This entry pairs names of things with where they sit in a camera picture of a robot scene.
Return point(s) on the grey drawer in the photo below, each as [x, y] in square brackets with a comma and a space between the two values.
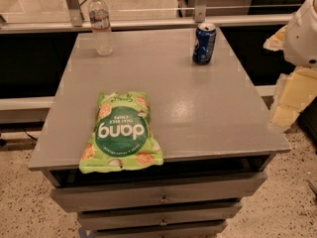
[159, 215]
[158, 192]
[181, 230]

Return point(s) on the metal railing frame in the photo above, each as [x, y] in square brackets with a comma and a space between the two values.
[49, 16]

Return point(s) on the top grey drawer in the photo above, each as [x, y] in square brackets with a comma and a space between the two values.
[158, 192]

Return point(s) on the bottom grey drawer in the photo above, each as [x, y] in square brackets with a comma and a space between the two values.
[181, 230]

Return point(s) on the blue pepsi can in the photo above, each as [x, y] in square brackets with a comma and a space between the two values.
[205, 37]

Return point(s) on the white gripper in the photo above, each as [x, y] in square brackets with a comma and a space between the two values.
[303, 39]

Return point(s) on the green rice chip bag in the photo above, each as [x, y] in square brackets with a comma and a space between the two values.
[122, 139]

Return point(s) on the grey drawer cabinet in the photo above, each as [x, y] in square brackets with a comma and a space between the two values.
[208, 119]

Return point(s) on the clear plastic water bottle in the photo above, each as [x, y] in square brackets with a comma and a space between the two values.
[101, 27]

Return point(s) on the middle grey drawer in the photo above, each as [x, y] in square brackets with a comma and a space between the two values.
[159, 215]

